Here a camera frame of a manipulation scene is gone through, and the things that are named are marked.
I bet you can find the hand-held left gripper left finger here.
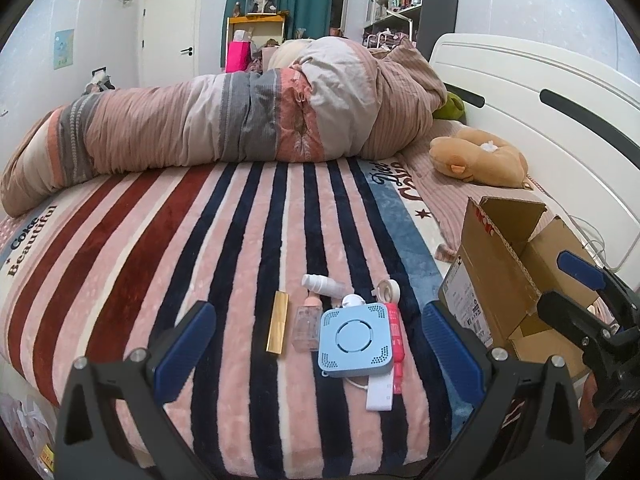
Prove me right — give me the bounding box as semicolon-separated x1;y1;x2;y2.
54;301;221;480

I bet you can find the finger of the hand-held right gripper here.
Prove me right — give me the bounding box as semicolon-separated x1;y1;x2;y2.
537;290;615;356
556;250;640;328

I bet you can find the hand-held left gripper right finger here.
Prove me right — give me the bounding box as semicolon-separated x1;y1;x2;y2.
421;301;587;480

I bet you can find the red tube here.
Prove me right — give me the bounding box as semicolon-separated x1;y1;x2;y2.
385;302;406;395

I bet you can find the cardboard box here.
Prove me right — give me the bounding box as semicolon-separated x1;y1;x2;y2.
437;196;608;378

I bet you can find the tape roll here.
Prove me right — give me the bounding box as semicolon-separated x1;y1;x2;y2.
372;280;400;306

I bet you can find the white hub with cable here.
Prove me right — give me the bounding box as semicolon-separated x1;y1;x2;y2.
344;374;396;412

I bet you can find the light blue square device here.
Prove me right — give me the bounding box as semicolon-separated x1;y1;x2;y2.
318;302;395;377

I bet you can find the gold lipstick box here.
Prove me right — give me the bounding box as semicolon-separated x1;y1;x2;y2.
266;290;291;356

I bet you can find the white spray bottle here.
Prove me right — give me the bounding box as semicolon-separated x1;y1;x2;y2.
301;273;346;306

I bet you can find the striped fleece blanket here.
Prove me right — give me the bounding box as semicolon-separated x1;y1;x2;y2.
0;156;483;480

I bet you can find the white headboard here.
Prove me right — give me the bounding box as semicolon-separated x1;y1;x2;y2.
430;33;640;283

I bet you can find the tan plush toy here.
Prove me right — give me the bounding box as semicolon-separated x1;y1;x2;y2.
429;127;532;189

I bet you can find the clear plastic bag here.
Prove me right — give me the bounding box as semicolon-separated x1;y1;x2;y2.
0;391;57;480

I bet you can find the green plush toy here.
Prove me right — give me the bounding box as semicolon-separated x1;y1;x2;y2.
432;91;466;121

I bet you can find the pink grey striped quilt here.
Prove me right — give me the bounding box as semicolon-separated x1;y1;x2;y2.
0;37;449;218

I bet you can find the black and white bag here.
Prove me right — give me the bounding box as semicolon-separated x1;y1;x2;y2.
81;67;119;96

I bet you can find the bright pink bag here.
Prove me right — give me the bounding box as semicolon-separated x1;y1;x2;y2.
225;40;251;74

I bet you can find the white door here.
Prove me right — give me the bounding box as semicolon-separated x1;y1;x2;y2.
139;0;201;89

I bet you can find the white charging cable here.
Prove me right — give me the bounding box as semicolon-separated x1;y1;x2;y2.
552;215;632;273

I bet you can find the pink corduroy bed sheet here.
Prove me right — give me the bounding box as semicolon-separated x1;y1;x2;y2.
400;119;568;263

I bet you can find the light blue wall poster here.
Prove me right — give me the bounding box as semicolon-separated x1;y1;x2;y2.
53;29;75;70

